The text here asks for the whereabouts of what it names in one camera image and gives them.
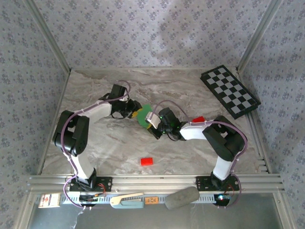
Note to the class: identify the small orange tag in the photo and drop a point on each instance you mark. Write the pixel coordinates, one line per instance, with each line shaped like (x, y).
(151, 200)

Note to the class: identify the slanted aluminium frame post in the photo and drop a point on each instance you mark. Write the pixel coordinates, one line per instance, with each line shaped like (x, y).
(259, 35)
(47, 38)

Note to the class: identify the long aluminium base rail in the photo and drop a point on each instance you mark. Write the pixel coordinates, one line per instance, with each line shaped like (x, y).
(155, 182)

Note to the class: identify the black grey checkerboard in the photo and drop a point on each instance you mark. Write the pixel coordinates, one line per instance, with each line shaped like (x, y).
(230, 91)

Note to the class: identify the red plastic block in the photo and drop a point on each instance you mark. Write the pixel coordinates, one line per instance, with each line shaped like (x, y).
(199, 119)
(147, 161)

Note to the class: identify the black controller board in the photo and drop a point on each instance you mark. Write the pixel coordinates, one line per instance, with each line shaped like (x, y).
(88, 198)

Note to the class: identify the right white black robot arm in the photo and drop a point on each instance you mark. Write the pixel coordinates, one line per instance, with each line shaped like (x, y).
(221, 171)

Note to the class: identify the white red label card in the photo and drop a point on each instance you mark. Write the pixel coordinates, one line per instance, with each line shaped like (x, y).
(48, 200)

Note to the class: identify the aluminium side rail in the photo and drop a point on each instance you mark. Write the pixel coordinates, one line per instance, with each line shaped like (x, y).
(258, 148)

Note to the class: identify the grey oblong stone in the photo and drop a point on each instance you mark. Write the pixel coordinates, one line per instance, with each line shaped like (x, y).
(182, 198)

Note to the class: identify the blue-grey plastic holder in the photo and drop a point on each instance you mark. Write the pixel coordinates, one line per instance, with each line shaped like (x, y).
(131, 204)

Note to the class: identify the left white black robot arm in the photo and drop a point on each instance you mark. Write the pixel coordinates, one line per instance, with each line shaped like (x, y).
(83, 167)

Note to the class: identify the circuit board with LED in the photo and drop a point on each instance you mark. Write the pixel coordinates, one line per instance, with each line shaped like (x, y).
(221, 198)

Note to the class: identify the beige wooden spatula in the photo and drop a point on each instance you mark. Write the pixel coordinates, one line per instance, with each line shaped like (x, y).
(128, 196)

